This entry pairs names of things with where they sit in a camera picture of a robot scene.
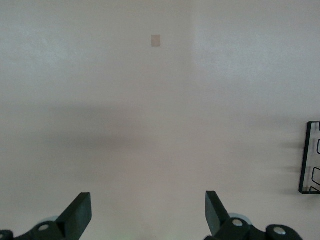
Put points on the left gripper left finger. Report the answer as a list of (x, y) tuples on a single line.
[(77, 215)]

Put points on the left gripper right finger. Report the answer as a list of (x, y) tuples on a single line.
[(216, 217)]

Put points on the small brown tape square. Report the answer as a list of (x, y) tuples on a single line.
[(155, 41)]

